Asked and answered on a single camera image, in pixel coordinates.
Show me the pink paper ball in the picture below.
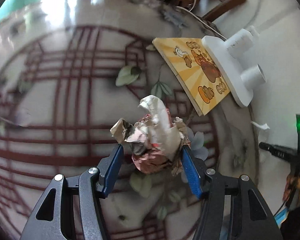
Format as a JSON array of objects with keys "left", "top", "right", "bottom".
[{"left": 110, "top": 95, "right": 190, "bottom": 176}]

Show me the person's right hand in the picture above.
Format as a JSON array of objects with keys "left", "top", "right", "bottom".
[{"left": 282, "top": 174, "right": 300, "bottom": 204}]

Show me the floral patterned table cover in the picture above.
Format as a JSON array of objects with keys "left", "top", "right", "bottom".
[{"left": 0, "top": 0, "right": 259, "bottom": 239}]

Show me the white desk lamp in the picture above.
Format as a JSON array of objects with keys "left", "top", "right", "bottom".
[{"left": 202, "top": 25, "right": 266, "bottom": 107}]

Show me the white lamp cable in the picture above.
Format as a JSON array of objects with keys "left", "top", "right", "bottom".
[{"left": 176, "top": 0, "right": 228, "bottom": 42}]

